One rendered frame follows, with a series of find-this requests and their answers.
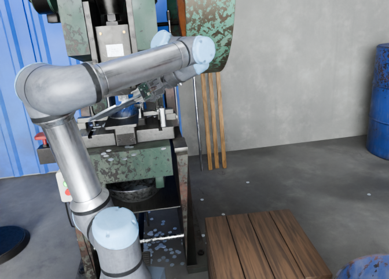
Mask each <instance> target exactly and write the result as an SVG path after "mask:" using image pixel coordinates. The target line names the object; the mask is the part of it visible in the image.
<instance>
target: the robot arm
mask: <svg viewBox="0 0 389 279"><path fill-rule="evenodd" d="M214 56H215V44H214V42H213V41H212V39H211V38H209V37H207V36H201V35H198V36H172V34H171V33H169V32H167V31H166V30H161V31H159V32H158V33H157V34H156V35H155V36H154V37H153V39H152V41H151V49H147V50H143V51H140V52H136V53H133V54H129V55H126V56H123V57H119V58H115V59H113V60H109V61H105V62H102V63H98V64H94V65H91V64H90V63H87V62H85V63H81V64H77V65H67V66H58V65H51V64H48V63H33V64H29V65H27V66H25V67H24V68H22V69H21V70H20V71H19V72H18V74H17V75H16V78H15V80H14V89H15V92H16V95H17V97H18V98H19V100H20V101H21V102H23V104H24V106H25V108H26V110H27V112H28V115H29V117H30V119H31V121H32V123H33V124H35V125H38V126H41V128H42V130H43V133H44V135H45V137H46V139H47V142H48V144H49V146H50V149H51V151H52V153H53V156H54V158H55V160H56V162H57V165H58V167H59V169H60V171H61V174H62V176H63V178H64V181H65V183H66V185H67V188H68V190H69V192H70V194H71V197H72V201H71V203H70V209H71V211H72V217H73V220H74V224H75V225H76V227H77V228H78V229H79V230H80V231H81V232H82V233H83V234H84V235H85V237H86V238H87V239H88V240H89V241H90V243H91V244H92V246H93V247H94V248H95V249H96V251H97V253H98V258H99V262H100V268H101V273H100V279H152V277H151V273H150V271H149V269H148V268H147V266H146V264H145V262H144V260H143V259H142V252H141V244H140V237H139V227H138V222H137V220H136V217H135V215H134V214H133V212H132V211H130V210H129V209H127V208H124V207H122V208H119V207H115V206H114V204H113V202H112V199H111V196H110V194H109V191H108V189H106V188H103V187H101V185H100V182H99V180H98V177H97V174H96V172H95V169H94V167H93V164H92V162H91V159H90V156H89V154H88V151H87V149H86V146H85V143H84V141H83V138H82V135H81V133H80V131H79V127H78V125H77V123H76V120H75V117H74V114H75V112H76V111H77V110H79V109H82V108H85V107H88V106H90V105H93V104H96V103H98V102H101V101H102V99H103V98H104V96H105V95H108V94H111V93H114V92H116V91H119V90H123V89H125V88H128V87H131V86H134V85H138V84H140V85H139V86H137V89H136V90H134V91H132V92H131V94H133V97H134V96H136V95H139V94H141V95H142V96H141V97H138V98H136V99H134V101H136V102H147V101H149V102H154V101H156V100H158V99H159V98H161V95H162V94H164V93H165V91H166V90H165V88H166V89H172V88H173V87H175V86H178V85H180V86H182V83H183V82H186V81H187V80H189V79H191V78H193V77H195V76H197V75H200V74H201V73H202V72H204V71H205V70H207V69H208V67H209V63H210V62H211V61H212V60H213V58H214Z"/></svg>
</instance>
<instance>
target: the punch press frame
mask: <svg viewBox="0 0 389 279"><path fill-rule="evenodd" d="M85 1H89V0H57V4H58V10H59V14H60V20H61V25H62V29H63V35H64V40H65V47H66V50H67V56H68V57H71V58H74V59H76V60H79V61H82V62H83V63H85V62H87V63H90V64H91V65H93V62H92V59H91V52H90V45H89V39H88V34H87V28H86V21H85V15H84V11H83V4H82V2H85ZM131 1H132V7H133V16H134V25H135V34H136V39H137V49H138V52H140V51H143V50H147V49H151V41H152V39H153V37H154V36H155V35H156V34H157V33H158V30H157V18H156V8H155V4H156V3H157V0H131ZM93 4H95V8H96V15H97V22H98V26H99V27H100V26H102V23H104V22H107V21H105V18H104V15H100V13H99V9H98V6H97V3H96V2H95V3H93ZM121 18H122V21H124V24H129V22H128V17H127V8H126V1H125V0H123V13H122V14H121ZM91 106H93V109H94V113H95V114H98V113H100V112H102V111H104V110H106V109H108V107H107V101H106V97H104V98H103V99H102V101H101V102H98V103H96V104H93V105H91ZM155 107H156V102H155V101H154V102H149V101H147V102H146V109H145V110H150V109H155ZM125 146H126V145H123V146H116V145H112V146H102V147H96V148H87V151H88V154H89V156H90V159H91V162H92V164H93V167H94V169H95V172H96V174H97V177H98V180H99V182H100V185H101V187H103V188H106V189H108V187H107V184H108V183H115V182H124V181H133V180H138V179H147V178H155V182H156V188H163V187H164V177H165V176H170V175H173V165H172V158H171V147H170V141H169V139H163V140H157V141H148V142H138V143H137V144H133V145H129V146H133V148H125ZM161 148H166V149H165V150H161ZM109 149H110V150H111V151H110V152H107V150H109ZM104 152H105V153H106V154H105V155H108V157H104V155H102V153H104ZM133 153H136V155H135V156H132V154H133ZM124 157H126V158H127V159H126V160H122V158H124ZM110 158H113V160H112V161H109V160H108V159H110ZM183 237H184V233H176V234H168V235H163V236H156V237H148V238H141V239H140V244H144V243H151V242H156V241H164V240H171V239H176V238H183Z"/></svg>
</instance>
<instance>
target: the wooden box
mask: <svg viewBox="0 0 389 279"><path fill-rule="evenodd" d="M205 238H206V247H207V263H208V279H332V273H331V271H330V270H329V268H328V267H327V265H326V264H325V262H324V261H323V259H322V257H321V256H320V255H319V253H318V252H317V250H316V249H315V247H314V246H313V244H312V243H311V241H310V240H309V238H308V237H307V235H306V234H305V232H304V231H303V229H302V228H301V226H300V224H299V223H298V222H297V220H296V218H295V217H294V215H293V214H292V213H291V211H290V209H284V210H274V211H269V212H268V211H263V212H253V213H248V214H236V215H227V216H215V217H209V218H205Z"/></svg>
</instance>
